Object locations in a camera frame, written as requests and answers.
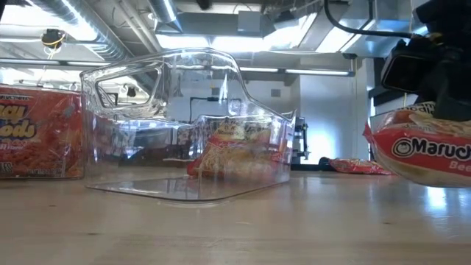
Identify silver spiral ventilation duct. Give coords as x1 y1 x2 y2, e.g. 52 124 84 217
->
29 0 166 96

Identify black metal stand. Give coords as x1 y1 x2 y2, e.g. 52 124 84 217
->
294 116 311 163

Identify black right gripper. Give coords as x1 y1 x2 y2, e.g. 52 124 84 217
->
414 0 471 121

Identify red yellow Maruchan ramen packet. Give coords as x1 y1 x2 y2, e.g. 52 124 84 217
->
362 101 471 189
186 119 292 182

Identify ceiling cord reel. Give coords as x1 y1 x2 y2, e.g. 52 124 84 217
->
40 28 67 51

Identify orange Saucy Noods packet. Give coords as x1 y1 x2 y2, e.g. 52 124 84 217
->
328 157 353 173
341 158 394 176
0 85 84 180

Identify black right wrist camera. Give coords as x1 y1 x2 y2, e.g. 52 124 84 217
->
380 38 430 95

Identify long ceiling light bar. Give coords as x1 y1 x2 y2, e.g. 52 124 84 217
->
0 57 355 77

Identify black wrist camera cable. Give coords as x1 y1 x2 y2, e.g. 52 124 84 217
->
322 0 415 40

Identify silver round duct pipe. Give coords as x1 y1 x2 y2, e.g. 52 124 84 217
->
146 0 183 34

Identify clear plastic bin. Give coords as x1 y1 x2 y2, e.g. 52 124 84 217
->
0 82 86 181
79 46 297 204

